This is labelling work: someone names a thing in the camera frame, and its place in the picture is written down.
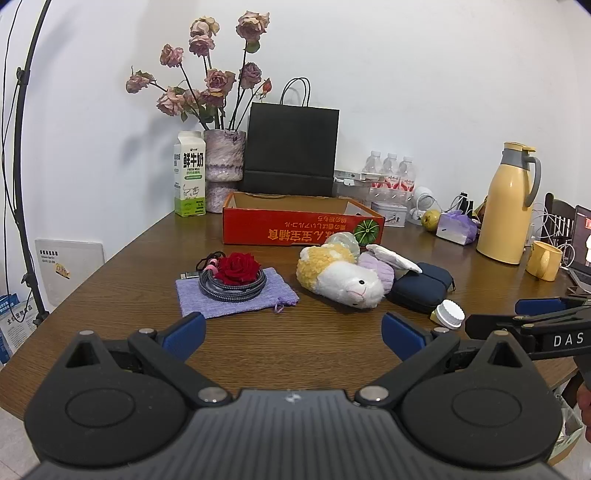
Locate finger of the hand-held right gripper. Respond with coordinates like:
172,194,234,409
465,314,539,343
515,296,591,319

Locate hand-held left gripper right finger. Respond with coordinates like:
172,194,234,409
353,311,533,410

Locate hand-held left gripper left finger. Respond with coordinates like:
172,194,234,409
65,311,232,409

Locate navy zip case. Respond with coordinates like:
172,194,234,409
385,262,455,315

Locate purple cloth pouch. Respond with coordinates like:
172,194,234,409
175,267,300,320

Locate yellow white plush toy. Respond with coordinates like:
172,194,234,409
295,243,385,309

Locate iridescent plastic bag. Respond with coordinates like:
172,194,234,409
323,232,361,259

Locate red cardboard box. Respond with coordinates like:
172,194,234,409
222,191,385,246

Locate person's right hand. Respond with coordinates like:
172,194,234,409
576,381,591,446

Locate white lidded jar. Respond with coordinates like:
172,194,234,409
430,299,466,330

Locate yellow mug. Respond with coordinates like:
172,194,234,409
526,240,564,282

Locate red rose flower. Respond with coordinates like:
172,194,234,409
215,251,263,283

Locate open laptop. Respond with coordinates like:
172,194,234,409
566,205,591,289

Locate yellow thermos jug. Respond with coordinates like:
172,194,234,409
475,141,542,265

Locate purple tissue pack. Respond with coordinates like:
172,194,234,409
436,210,478,245

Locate dark wooden chair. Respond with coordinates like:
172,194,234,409
544,192,578,241

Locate grey printed tin box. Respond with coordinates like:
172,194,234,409
370,200,408,228

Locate white flat panel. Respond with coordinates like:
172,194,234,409
34,237,106,310

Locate small white fan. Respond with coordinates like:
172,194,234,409
412,186,439,213

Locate clear lidded storage container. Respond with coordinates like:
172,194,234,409
332,168,372,206

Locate white green milk carton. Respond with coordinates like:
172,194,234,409
174,130,207,217

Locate purple marbled vase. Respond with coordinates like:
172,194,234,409
203,129,247,214

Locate blue leaflets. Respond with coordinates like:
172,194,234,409
0,293,38,365

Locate black paper bag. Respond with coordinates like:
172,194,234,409
242,78,341,198

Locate dried pink roses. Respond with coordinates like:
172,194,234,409
126,11,273,132

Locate black lamp stand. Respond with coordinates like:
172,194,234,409
0,0,54,328

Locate coiled grey braided cable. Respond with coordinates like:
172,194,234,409
181,250,269,304

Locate white cable bundle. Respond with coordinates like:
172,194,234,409
531,203,578,268

